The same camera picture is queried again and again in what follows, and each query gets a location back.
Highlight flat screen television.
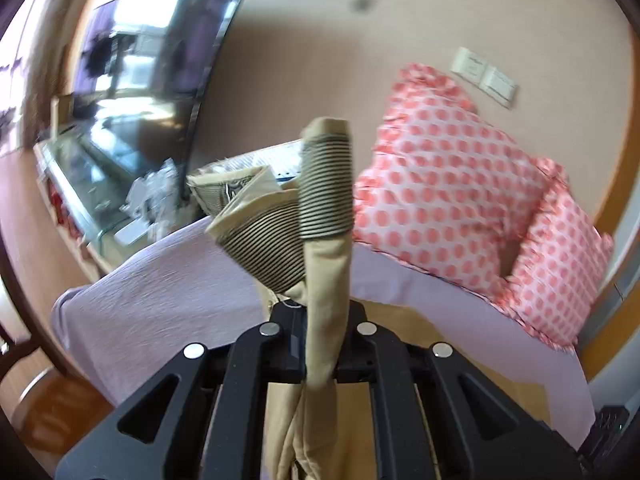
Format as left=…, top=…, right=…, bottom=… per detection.
left=69, top=0, right=257, bottom=173

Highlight white wall switch plate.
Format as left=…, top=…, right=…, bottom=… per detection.
left=479, top=65, right=519, bottom=109
left=451, top=47, right=488, bottom=82

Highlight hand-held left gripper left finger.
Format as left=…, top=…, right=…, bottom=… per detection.
left=54, top=304, right=307, bottom=480

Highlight white clutter on cabinet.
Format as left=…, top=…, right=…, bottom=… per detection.
left=116, top=159, right=187, bottom=246

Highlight glass top television cabinet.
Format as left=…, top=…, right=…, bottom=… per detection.
left=33, top=125, right=151, bottom=281

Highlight dark wooden chair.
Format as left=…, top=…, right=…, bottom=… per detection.
left=0, top=317, right=48, bottom=413

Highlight small pink polka dot pillow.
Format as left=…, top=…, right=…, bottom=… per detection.
left=492, top=157, right=617, bottom=357

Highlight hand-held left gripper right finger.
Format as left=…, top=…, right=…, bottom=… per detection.
left=332, top=301, right=587, bottom=480

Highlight large pink polka dot pillow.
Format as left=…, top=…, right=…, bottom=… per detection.
left=351, top=62, right=557, bottom=307

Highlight bed with lavender sheet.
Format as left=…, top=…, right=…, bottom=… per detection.
left=50, top=217, right=597, bottom=453

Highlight beige pants with striped waistband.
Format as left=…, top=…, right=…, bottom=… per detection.
left=206, top=117, right=553, bottom=480

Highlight black box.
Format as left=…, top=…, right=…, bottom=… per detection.
left=579, top=404, right=632, bottom=463

